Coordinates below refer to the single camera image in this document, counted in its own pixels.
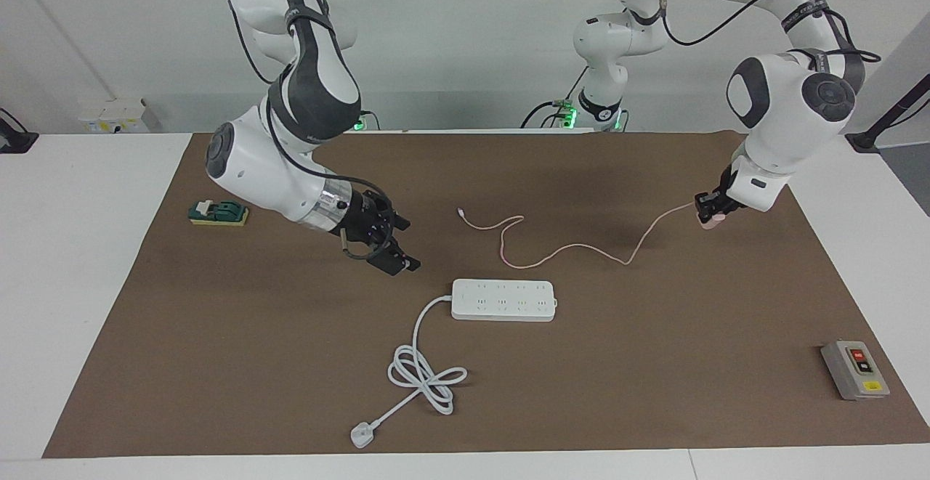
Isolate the white power strip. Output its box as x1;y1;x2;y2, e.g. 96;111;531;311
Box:
451;279;557;322

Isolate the pink charging cable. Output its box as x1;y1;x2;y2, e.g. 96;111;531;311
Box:
457;202;698;269

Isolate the brown table mat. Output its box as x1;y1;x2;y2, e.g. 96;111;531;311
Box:
41;130;930;459

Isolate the black slanted stand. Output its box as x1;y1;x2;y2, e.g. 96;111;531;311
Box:
845;73;930;154

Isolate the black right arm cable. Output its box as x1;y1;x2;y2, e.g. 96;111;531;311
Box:
207;0;397;260

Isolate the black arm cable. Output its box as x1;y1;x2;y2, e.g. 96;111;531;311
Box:
658;0;881;64
207;0;397;260

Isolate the white power cord with plug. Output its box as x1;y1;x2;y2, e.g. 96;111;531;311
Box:
351;293;468;450

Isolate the green knife switch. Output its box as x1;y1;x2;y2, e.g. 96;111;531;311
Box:
188;200;250;227

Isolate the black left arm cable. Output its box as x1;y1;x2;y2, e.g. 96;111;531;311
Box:
658;0;881;64

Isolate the black left base cable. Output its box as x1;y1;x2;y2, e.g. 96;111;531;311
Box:
520;66;589;130

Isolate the grey on-off switch box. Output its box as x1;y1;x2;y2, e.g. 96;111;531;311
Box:
821;341;891;401

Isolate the white wall outlet box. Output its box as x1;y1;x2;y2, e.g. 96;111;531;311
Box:
78;98;151;134

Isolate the black clamp mount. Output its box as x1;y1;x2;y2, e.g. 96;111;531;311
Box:
0;107;39;155

